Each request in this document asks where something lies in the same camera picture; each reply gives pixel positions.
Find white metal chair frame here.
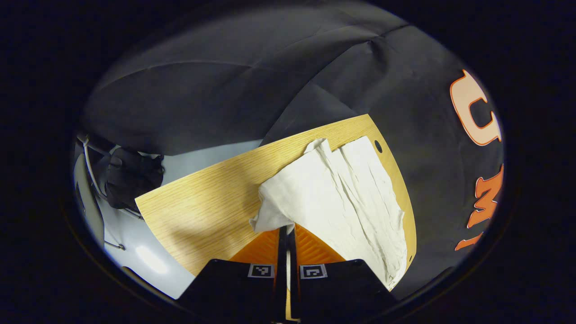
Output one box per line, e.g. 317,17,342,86
74,133,144,252

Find white jeans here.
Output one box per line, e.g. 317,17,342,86
249,137,408,291

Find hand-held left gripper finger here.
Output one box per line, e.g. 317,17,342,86
176,226,288,324
288,224,399,324

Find dark cloth bundle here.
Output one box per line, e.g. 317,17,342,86
104,147,165,210

